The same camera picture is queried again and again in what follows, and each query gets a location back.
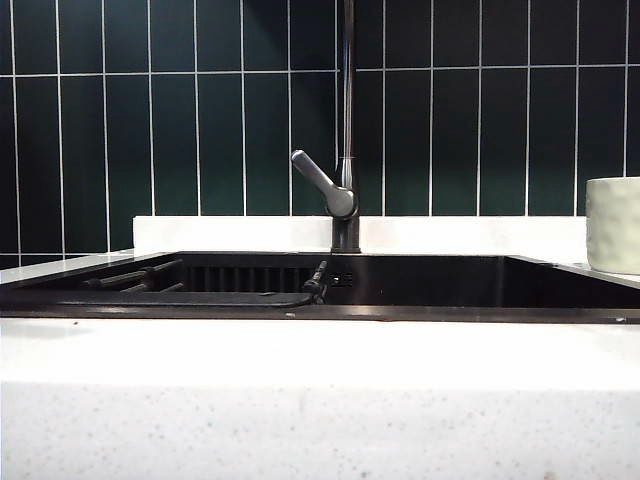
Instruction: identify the pale green dimpled mug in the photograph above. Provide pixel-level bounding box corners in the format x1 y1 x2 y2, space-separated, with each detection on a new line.
585 175 640 276

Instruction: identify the dark metal faucet spout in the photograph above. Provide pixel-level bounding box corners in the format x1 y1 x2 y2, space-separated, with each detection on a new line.
329 0 362 254

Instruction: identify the black sink drain rack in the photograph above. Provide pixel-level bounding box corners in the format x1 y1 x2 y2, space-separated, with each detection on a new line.
0 258 330 308

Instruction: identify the black kitchen sink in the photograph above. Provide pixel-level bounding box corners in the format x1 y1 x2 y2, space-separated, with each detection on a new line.
0 250 640 323

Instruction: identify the grey faucet lever handle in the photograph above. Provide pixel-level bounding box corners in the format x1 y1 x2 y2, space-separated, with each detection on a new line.
290 148 359 220

